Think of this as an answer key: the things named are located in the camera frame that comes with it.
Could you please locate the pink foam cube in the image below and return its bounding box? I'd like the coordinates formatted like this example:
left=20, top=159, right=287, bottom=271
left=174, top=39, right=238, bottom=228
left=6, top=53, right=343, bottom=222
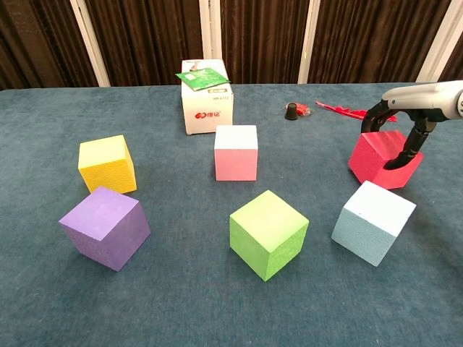
left=213, top=124, right=259, bottom=182

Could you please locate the yellow foam cube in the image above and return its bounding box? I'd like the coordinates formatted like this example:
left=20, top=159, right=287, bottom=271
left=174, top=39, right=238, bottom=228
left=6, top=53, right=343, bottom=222
left=77, top=134, right=138, bottom=194

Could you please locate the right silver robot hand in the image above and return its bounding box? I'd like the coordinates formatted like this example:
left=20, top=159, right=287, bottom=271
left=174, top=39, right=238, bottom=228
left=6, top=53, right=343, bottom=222
left=360, top=80, right=463, bottom=171

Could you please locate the white metal frame post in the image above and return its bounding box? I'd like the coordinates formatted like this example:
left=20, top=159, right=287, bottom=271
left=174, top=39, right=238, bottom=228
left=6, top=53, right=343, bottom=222
left=415, top=0, right=463, bottom=83
left=297, top=0, right=321, bottom=85
left=199, top=0, right=223, bottom=61
left=69, top=0, right=111, bottom=87

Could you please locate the white cardboard box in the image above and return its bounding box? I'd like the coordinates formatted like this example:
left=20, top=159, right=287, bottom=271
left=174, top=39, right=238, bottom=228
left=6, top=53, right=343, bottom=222
left=181, top=59, right=234, bottom=136

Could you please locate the red foam cube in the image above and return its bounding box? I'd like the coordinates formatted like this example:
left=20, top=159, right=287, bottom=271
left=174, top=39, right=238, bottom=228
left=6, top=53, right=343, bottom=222
left=347, top=130, right=425, bottom=190

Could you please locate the green sachet packet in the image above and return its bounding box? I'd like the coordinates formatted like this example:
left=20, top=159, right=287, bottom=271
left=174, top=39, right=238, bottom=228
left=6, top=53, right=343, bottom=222
left=174, top=67, right=232, bottom=92

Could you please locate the red feather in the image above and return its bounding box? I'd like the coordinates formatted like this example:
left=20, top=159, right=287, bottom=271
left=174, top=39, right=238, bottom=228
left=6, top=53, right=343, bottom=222
left=315, top=100, right=399, bottom=123

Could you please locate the green foam cube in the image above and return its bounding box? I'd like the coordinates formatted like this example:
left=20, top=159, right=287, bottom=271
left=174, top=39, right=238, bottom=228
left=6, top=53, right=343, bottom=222
left=229, top=189, right=310, bottom=283

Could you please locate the light blue foam cube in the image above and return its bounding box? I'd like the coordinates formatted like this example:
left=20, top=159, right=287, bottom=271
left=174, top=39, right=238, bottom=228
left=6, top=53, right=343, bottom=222
left=331, top=180, right=417, bottom=268

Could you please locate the purple foam cube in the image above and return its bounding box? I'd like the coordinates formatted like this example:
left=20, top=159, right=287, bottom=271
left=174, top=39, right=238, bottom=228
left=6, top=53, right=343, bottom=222
left=58, top=186, right=151, bottom=272

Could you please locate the teal felt table cover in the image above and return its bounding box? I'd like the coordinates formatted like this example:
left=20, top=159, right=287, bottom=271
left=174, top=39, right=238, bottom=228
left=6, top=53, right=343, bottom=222
left=0, top=81, right=463, bottom=347

